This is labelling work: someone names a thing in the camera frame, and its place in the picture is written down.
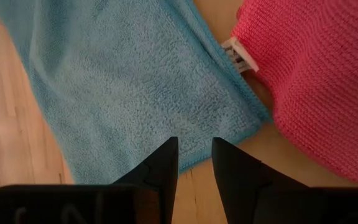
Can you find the blue microfiber towel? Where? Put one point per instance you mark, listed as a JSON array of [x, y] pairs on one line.
[[129, 93]]

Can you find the pink microfiber towel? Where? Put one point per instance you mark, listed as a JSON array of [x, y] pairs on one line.
[[322, 77]]

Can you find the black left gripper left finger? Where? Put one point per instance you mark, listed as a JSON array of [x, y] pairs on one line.
[[160, 174]]

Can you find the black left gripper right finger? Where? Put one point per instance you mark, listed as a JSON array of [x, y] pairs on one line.
[[238, 174]]

